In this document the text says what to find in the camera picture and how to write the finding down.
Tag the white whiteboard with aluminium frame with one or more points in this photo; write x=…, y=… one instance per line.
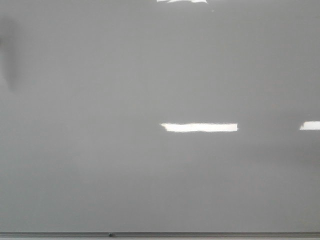
x=159, y=116

